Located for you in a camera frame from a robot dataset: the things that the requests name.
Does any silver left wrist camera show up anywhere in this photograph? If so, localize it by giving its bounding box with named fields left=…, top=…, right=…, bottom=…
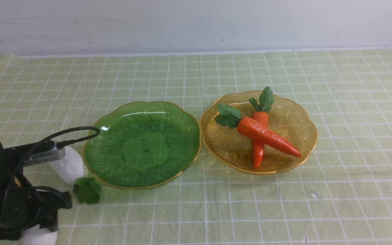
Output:
left=4, top=141, right=66, bottom=167

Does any white radish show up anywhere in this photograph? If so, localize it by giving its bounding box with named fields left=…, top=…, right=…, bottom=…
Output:
left=48, top=146, right=102, bottom=205
left=20, top=225, right=58, bottom=245

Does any black camera cable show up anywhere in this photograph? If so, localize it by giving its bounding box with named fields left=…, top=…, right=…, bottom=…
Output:
left=0, top=126, right=100, bottom=218

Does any amber plastic flower plate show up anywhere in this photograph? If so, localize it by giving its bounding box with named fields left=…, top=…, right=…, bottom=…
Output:
left=201, top=90, right=319, bottom=175

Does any orange carrot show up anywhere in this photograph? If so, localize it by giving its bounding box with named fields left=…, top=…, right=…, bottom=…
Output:
left=248, top=86, right=274, bottom=168
left=215, top=103, right=302, bottom=157

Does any green plastic flower plate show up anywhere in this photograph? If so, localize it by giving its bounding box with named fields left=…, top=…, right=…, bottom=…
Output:
left=82, top=101, right=202, bottom=190

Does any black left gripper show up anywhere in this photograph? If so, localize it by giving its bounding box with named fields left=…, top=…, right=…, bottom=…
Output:
left=0, top=141, right=72, bottom=241

